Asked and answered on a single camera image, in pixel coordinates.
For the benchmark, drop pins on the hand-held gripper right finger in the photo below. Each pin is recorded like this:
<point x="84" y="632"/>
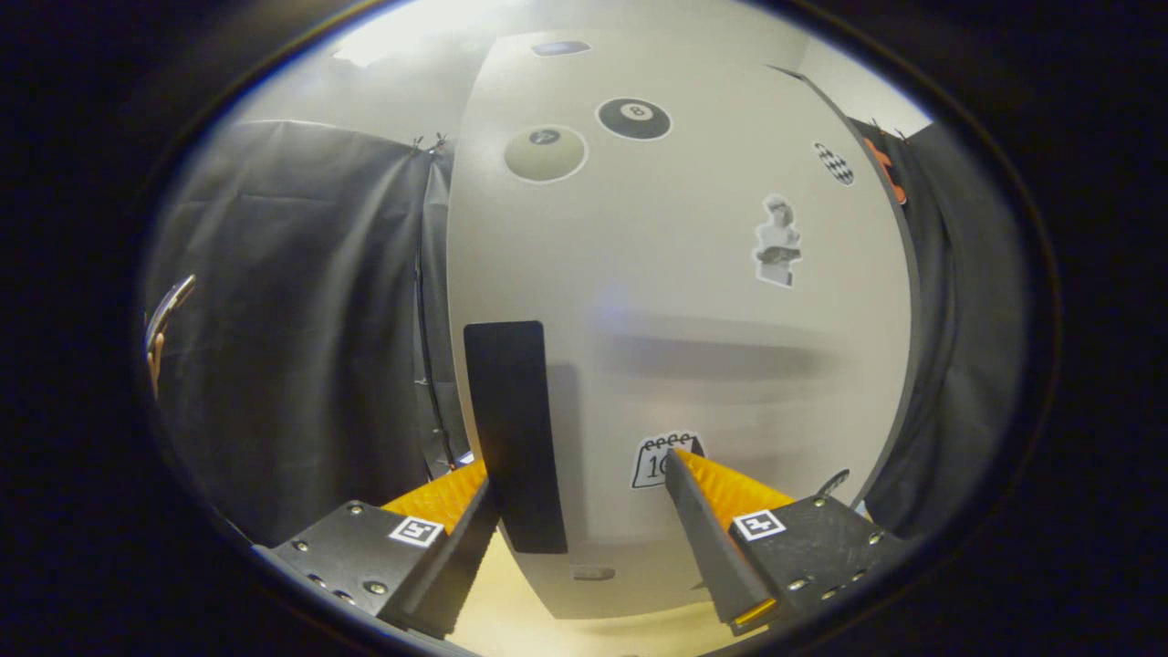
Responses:
<point x="707" y="547"/>

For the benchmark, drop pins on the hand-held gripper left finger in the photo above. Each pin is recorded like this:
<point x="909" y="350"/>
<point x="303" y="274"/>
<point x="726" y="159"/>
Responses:
<point x="456" y="566"/>

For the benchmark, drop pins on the white cabinet door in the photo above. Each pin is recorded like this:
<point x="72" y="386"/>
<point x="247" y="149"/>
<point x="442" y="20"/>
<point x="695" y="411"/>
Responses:
<point x="684" y="274"/>

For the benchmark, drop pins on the grey cabinet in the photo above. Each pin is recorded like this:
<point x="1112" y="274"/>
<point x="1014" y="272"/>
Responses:
<point x="914" y="310"/>

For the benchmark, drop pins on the smartphone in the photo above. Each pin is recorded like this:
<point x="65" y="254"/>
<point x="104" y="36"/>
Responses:
<point x="169" y="306"/>

